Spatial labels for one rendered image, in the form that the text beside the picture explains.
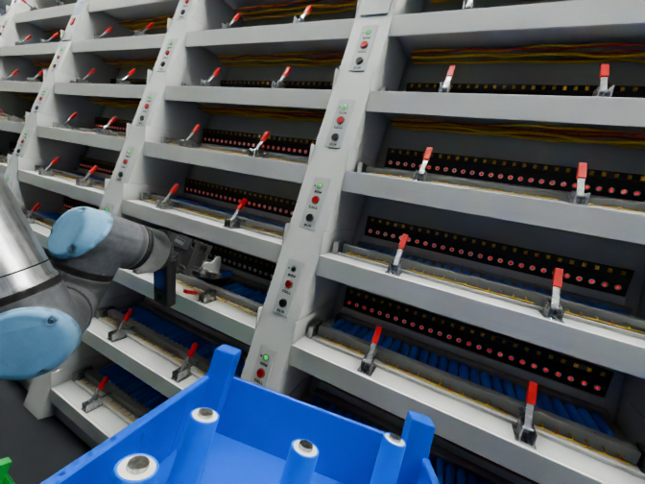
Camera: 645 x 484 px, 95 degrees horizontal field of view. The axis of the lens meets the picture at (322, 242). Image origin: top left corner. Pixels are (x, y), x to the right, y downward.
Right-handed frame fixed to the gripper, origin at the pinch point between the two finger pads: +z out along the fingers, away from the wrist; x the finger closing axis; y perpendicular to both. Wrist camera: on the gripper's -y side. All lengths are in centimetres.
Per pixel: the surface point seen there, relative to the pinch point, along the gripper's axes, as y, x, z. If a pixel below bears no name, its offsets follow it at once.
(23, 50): 69, 153, -4
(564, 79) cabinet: 72, -70, 8
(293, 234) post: 15.4, -22.6, -7.1
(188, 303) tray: -8.3, 0.5, -4.6
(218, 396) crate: -6, -40, -42
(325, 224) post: 19.5, -29.6, -7.6
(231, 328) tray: -9.6, -14.2, -4.6
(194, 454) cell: -6, -44, -50
